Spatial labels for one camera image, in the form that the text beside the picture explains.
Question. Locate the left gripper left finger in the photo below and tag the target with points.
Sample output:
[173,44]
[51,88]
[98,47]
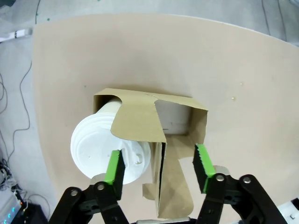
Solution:
[114,170]

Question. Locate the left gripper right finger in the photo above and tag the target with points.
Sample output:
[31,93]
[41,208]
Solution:
[205,170]

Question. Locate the white paper cup with lid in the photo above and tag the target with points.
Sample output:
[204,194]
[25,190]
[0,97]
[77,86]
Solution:
[93,144]

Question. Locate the brown cardboard cup carrier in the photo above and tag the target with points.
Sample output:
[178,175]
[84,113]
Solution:
[140,121]

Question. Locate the black electronics box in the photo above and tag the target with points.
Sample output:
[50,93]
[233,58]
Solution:
[32,213]

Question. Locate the white plastic block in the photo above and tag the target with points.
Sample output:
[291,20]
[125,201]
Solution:
[290,211]

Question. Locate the grey device with lights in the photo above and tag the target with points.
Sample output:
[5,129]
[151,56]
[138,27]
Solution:
[8,210]

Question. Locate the white floor strip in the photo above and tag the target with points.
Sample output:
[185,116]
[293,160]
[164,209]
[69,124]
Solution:
[16,34]

